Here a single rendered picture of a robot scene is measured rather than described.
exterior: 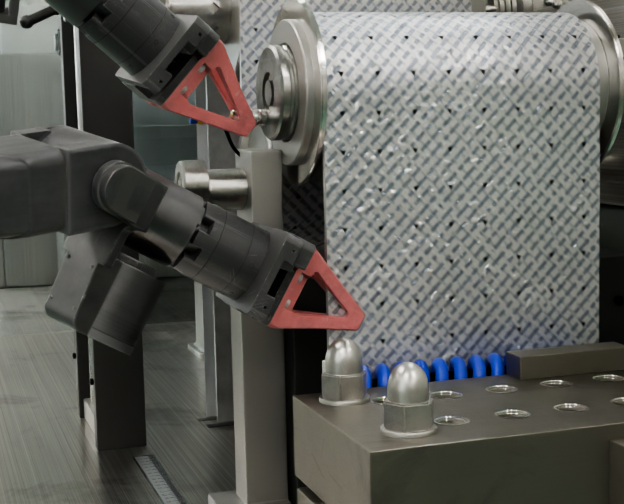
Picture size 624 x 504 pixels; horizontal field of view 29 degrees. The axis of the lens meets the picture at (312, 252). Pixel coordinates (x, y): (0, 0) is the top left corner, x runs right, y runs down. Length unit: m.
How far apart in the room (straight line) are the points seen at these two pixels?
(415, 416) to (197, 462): 0.46
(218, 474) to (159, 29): 0.44
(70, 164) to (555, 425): 0.35
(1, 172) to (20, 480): 0.47
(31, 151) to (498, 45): 0.39
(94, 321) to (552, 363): 0.34
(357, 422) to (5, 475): 0.48
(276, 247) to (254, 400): 0.18
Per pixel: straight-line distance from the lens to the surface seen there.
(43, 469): 1.21
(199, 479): 1.14
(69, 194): 0.80
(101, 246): 0.85
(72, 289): 0.85
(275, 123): 0.95
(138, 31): 0.92
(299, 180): 0.96
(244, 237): 0.88
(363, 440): 0.77
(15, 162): 0.78
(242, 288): 0.88
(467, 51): 0.97
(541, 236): 0.99
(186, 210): 0.87
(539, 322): 1.00
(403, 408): 0.77
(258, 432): 1.02
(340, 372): 0.85
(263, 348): 1.00
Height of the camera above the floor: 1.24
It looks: 7 degrees down
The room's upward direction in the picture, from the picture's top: 1 degrees counter-clockwise
